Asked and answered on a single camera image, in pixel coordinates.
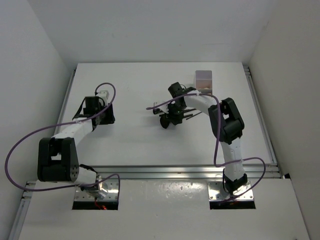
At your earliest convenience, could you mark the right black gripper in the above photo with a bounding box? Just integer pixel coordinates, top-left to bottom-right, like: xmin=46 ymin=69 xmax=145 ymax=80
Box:
xmin=164 ymin=103 xmax=186 ymax=125

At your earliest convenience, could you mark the black fan brush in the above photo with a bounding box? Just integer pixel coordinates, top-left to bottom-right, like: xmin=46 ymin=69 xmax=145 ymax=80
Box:
xmin=159 ymin=113 xmax=172 ymax=129

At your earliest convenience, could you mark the thin black liner brush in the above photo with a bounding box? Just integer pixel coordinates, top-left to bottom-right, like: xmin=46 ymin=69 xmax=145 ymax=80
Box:
xmin=186 ymin=112 xmax=202 ymax=120

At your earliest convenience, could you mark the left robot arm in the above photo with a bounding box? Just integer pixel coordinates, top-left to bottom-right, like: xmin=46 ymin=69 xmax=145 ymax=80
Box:
xmin=37 ymin=90 xmax=115 ymax=185

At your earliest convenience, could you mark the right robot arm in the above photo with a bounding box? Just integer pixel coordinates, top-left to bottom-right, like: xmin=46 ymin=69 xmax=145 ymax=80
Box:
xmin=160 ymin=82 xmax=248 ymax=194

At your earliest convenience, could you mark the small black brush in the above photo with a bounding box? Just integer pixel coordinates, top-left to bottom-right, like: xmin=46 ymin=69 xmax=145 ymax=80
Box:
xmin=184 ymin=108 xmax=196 ymax=113

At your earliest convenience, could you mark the long round black brush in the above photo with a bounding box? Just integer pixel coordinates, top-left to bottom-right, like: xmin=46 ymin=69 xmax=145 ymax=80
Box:
xmin=152 ymin=108 xmax=163 ymax=115

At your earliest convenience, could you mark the white three-compartment organizer box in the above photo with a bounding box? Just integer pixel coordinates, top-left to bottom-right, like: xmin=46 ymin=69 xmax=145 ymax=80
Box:
xmin=194 ymin=70 xmax=213 ymax=95

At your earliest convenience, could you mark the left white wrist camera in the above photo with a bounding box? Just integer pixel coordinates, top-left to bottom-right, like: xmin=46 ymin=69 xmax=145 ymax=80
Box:
xmin=96 ymin=90 xmax=110 ymax=106

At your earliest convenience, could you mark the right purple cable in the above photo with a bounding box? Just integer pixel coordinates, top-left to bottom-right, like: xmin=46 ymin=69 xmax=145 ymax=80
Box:
xmin=146 ymin=93 xmax=266 ymax=203

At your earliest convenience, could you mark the aluminium rail front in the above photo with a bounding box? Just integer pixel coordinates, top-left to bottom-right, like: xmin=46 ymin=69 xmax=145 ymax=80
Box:
xmin=93 ymin=164 xmax=281 ymax=180

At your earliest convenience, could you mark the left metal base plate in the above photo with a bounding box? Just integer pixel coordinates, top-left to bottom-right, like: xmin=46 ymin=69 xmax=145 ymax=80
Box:
xmin=74 ymin=180 xmax=119 ymax=202

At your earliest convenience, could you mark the metal base plate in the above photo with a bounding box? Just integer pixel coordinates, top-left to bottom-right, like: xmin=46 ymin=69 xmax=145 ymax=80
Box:
xmin=74 ymin=180 xmax=119 ymax=202
xmin=207 ymin=181 xmax=255 ymax=202

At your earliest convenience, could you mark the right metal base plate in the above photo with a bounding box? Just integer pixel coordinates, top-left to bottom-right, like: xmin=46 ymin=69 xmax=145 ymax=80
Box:
xmin=207 ymin=181 xmax=255 ymax=202

